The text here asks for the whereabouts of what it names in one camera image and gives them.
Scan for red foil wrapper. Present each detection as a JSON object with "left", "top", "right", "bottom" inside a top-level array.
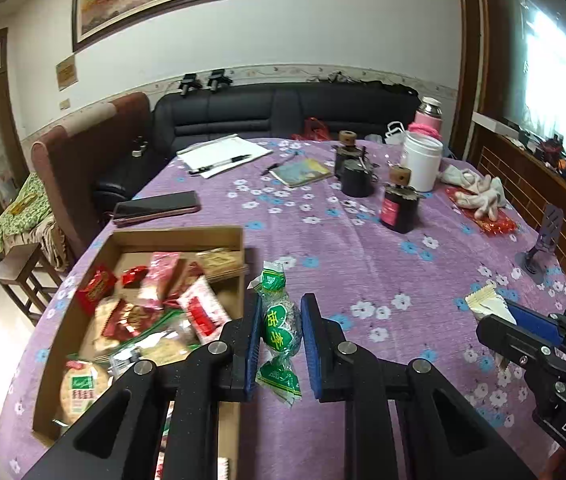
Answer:
[{"left": 446, "top": 186, "right": 519, "bottom": 237}]

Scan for wooden sideboard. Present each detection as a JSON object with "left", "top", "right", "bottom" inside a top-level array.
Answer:
[{"left": 468, "top": 112, "right": 566, "bottom": 321}]

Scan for black pen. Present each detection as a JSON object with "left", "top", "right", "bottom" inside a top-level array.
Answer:
[{"left": 188, "top": 154, "right": 253, "bottom": 176}]

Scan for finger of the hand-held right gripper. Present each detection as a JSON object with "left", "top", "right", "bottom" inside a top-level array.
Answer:
[
  {"left": 476, "top": 314, "right": 555, "bottom": 369},
  {"left": 506, "top": 300, "right": 566, "bottom": 341}
]

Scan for black cup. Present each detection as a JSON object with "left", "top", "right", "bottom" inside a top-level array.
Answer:
[{"left": 340, "top": 159, "right": 379, "bottom": 198}]

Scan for black smartphone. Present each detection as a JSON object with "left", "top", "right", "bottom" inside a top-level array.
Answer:
[{"left": 113, "top": 190, "right": 200, "bottom": 227}]

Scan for pile of assorted snack packets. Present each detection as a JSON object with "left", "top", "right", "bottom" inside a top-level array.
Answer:
[{"left": 60, "top": 248, "right": 245, "bottom": 480}]

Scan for dark red jar with cork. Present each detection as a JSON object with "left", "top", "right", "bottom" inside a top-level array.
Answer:
[{"left": 380, "top": 166, "right": 421, "bottom": 234}]

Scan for purple floral tablecloth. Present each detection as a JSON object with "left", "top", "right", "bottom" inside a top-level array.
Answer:
[{"left": 0, "top": 137, "right": 566, "bottom": 480}]

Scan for black leather sofa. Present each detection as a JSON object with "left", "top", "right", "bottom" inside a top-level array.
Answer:
[{"left": 95, "top": 82, "right": 421, "bottom": 201}]

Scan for black jar with cork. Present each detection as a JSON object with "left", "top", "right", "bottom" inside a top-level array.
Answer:
[{"left": 334, "top": 131, "right": 366, "bottom": 177}]

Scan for pink thermos bottle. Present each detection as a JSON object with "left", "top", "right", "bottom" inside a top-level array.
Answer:
[{"left": 409, "top": 96, "right": 444, "bottom": 141}]

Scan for beige cloth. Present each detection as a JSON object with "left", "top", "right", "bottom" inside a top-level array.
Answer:
[{"left": 38, "top": 220, "right": 71, "bottom": 271}]

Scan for brown wooden pillar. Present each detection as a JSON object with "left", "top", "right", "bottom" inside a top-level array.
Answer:
[{"left": 456, "top": 0, "right": 509, "bottom": 161}]

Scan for green floral blanket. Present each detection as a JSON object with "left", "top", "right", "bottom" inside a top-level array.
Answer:
[{"left": 0, "top": 172, "right": 56, "bottom": 256}]

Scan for dark assorted clutter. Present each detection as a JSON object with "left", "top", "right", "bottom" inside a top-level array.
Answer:
[{"left": 518, "top": 130, "right": 566, "bottom": 201}]

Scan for red plastic bag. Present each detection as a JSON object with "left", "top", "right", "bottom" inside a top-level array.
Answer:
[{"left": 290, "top": 116, "right": 331, "bottom": 142}]

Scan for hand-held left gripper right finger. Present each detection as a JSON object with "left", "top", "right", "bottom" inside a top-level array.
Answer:
[{"left": 300, "top": 293, "right": 539, "bottom": 480}]

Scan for wooden stool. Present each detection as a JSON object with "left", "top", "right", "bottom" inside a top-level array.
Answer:
[{"left": 0, "top": 242, "right": 66, "bottom": 326}]

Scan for white beige snack packet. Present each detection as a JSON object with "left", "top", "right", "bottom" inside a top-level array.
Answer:
[{"left": 464, "top": 281, "right": 518, "bottom": 322}]

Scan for white gloves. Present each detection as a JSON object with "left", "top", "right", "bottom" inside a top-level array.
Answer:
[{"left": 438, "top": 164, "right": 509, "bottom": 221}]

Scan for white plastic bag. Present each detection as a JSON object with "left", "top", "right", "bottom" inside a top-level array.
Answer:
[{"left": 365, "top": 121, "right": 409, "bottom": 146}]

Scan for green round snack packet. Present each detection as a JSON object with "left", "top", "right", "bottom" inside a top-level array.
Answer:
[{"left": 248, "top": 260, "right": 302, "bottom": 408}]

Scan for white paper notepad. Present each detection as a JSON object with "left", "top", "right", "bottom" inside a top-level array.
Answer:
[{"left": 176, "top": 133, "right": 274, "bottom": 179}]

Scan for black leather bag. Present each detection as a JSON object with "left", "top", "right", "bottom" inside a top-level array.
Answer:
[{"left": 108, "top": 135, "right": 171, "bottom": 183}]

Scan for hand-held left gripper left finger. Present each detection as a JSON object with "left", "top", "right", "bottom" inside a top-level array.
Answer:
[{"left": 22, "top": 293, "right": 264, "bottom": 480}]

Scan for small wall plaque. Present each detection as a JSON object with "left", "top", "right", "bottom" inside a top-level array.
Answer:
[{"left": 56, "top": 56, "right": 78, "bottom": 92}]

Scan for small green booklet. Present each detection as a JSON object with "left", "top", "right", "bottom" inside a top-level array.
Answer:
[{"left": 269, "top": 158, "right": 334, "bottom": 189}]

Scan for white canister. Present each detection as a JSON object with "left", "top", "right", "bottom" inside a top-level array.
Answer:
[{"left": 402, "top": 131, "right": 444, "bottom": 193}]

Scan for brown armchair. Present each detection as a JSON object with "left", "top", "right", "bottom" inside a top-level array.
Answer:
[{"left": 30, "top": 91, "right": 153, "bottom": 261}]

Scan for shallow cardboard box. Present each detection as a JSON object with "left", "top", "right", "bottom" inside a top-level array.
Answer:
[{"left": 32, "top": 226, "right": 249, "bottom": 480}]

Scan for black phone stand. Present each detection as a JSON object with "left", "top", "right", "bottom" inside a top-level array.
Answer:
[{"left": 516, "top": 203, "right": 565, "bottom": 275}]

